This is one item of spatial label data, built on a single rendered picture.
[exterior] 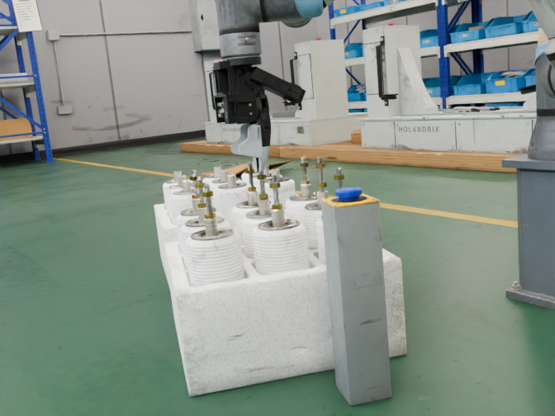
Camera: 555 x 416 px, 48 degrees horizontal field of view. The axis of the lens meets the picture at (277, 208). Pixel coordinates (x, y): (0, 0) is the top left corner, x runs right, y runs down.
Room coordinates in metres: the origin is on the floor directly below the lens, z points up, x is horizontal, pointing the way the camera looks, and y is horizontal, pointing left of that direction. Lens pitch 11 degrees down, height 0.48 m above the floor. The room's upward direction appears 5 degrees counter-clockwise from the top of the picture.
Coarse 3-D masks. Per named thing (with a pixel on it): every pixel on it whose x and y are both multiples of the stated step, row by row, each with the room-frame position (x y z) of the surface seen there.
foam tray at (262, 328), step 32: (384, 256) 1.05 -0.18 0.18; (192, 288) 0.97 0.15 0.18; (224, 288) 0.97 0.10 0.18; (256, 288) 0.98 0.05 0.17; (288, 288) 0.99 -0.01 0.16; (320, 288) 1.00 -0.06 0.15; (192, 320) 0.95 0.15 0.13; (224, 320) 0.97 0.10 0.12; (256, 320) 0.98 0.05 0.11; (288, 320) 0.99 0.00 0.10; (320, 320) 1.00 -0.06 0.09; (192, 352) 0.95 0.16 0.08; (224, 352) 0.96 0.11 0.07; (256, 352) 0.98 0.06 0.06; (288, 352) 0.99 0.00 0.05; (320, 352) 1.00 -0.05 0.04; (192, 384) 0.95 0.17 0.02; (224, 384) 0.96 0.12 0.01
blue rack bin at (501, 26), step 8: (520, 16) 6.44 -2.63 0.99; (528, 16) 6.06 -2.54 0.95; (496, 24) 6.36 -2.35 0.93; (504, 24) 6.42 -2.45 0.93; (512, 24) 5.97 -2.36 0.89; (520, 24) 6.00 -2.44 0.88; (488, 32) 6.21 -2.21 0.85; (496, 32) 6.13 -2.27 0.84; (504, 32) 6.06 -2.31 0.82; (512, 32) 5.99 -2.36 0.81; (520, 32) 6.00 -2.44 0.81
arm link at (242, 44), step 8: (240, 32) 1.14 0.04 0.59; (248, 32) 1.14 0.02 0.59; (256, 32) 1.16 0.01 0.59; (224, 40) 1.15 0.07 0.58; (232, 40) 1.14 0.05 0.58; (240, 40) 1.14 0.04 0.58; (248, 40) 1.13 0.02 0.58; (256, 40) 1.15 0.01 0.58; (224, 48) 1.15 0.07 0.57; (232, 48) 1.14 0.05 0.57; (240, 48) 1.14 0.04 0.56; (248, 48) 1.14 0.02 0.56; (256, 48) 1.15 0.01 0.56; (224, 56) 1.16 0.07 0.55; (232, 56) 1.15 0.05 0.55; (240, 56) 1.14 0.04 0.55; (248, 56) 1.15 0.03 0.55; (256, 56) 1.16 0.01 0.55
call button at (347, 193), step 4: (340, 188) 0.93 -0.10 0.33; (344, 188) 0.92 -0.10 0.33; (348, 188) 0.92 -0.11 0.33; (352, 188) 0.91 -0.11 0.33; (356, 188) 0.91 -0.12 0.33; (360, 188) 0.91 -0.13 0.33; (336, 192) 0.91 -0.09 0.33; (340, 192) 0.90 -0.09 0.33; (344, 192) 0.90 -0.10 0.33; (348, 192) 0.89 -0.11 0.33; (352, 192) 0.89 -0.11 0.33; (356, 192) 0.90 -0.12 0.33; (360, 192) 0.90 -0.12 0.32; (340, 196) 0.90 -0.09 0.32; (344, 196) 0.90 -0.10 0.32; (348, 196) 0.89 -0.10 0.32; (352, 196) 0.90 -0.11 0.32; (356, 196) 0.90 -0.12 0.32; (340, 200) 0.91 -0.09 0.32; (344, 200) 0.90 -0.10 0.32; (348, 200) 0.90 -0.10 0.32; (352, 200) 0.90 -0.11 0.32
